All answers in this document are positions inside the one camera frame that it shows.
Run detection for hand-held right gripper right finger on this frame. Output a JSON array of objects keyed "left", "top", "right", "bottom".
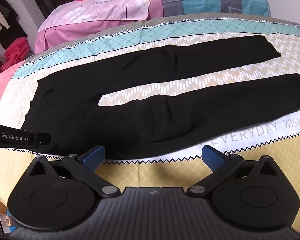
[{"left": 186, "top": 145, "right": 278, "bottom": 197}]

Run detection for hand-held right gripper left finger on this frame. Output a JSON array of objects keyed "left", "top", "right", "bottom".
[{"left": 27, "top": 144, "right": 120, "bottom": 197}]

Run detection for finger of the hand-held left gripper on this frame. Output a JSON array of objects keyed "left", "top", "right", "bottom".
[{"left": 0, "top": 122, "right": 52, "bottom": 148}]

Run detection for black pants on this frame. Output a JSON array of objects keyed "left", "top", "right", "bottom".
[{"left": 22, "top": 35, "right": 300, "bottom": 160}]

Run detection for patterned beige teal bedsheet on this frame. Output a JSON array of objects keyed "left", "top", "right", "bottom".
[{"left": 0, "top": 12, "right": 300, "bottom": 205}]

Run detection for blue printed box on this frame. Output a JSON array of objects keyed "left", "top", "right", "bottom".
[{"left": 0, "top": 210, "right": 17, "bottom": 233}]

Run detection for stack of red cloths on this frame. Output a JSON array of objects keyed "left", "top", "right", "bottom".
[{"left": 4, "top": 37, "right": 32, "bottom": 70}]

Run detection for dark hanging clothes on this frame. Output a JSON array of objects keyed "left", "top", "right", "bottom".
[{"left": 0, "top": 0, "right": 28, "bottom": 50}]

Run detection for pink floral pillow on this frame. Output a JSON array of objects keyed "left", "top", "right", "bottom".
[{"left": 34, "top": 0, "right": 165, "bottom": 54}]

